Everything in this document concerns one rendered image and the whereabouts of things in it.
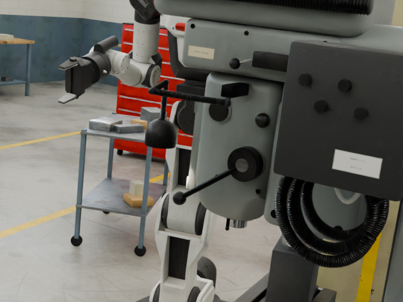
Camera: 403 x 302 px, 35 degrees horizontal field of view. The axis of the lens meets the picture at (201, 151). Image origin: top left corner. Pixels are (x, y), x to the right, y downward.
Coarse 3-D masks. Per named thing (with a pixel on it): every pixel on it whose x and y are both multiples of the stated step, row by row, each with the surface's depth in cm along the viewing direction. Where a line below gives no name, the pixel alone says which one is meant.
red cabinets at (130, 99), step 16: (128, 32) 685; (160, 32) 672; (128, 48) 688; (160, 48) 672; (160, 80) 680; (176, 80) 672; (128, 96) 698; (144, 96) 690; (160, 96) 683; (128, 112) 701; (128, 144) 708; (144, 144) 700
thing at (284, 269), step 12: (276, 252) 181; (288, 252) 180; (276, 264) 182; (288, 264) 180; (300, 264) 179; (312, 264) 178; (276, 276) 182; (288, 276) 181; (300, 276) 180; (312, 276) 181; (276, 288) 183; (288, 288) 182; (300, 288) 181; (312, 288) 190; (276, 300) 184; (288, 300) 182; (300, 300) 181
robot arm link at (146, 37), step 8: (136, 24) 222; (144, 24) 220; (136, 32) 223; (144, 32) 222; (152, 32) 223; (136, 40) 225; (144, 40) 223; (152, 40) 224; (136, 48) 226; (144, 48) 225; (152, 48) 226; (136, 56) 228; (144, 56) 226; (152, 56) 227; (160, 56) 230; (160, 64) 231; (152, 72) 226; (160, 72) 231; (152, 80) 227
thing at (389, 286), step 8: (400, 200) 114; (400, 208) 115; (400, 216) 114; (400, 224) 114; (400, 232) 114; (400, 240) 114; (392, 248) 116; (400, 248) 114; (392, 256) 115; (400, 256) 114; (392, 264) 115; (400, 264) 114; (392, 272) 115; (400, 272) 115; (392, 280) 116; (400, 280) 115; (384, 288) 118; (392, 288) 116; (400, 288) 115; (384, 296) 117; (392, 296) 116; (400, 296) 115
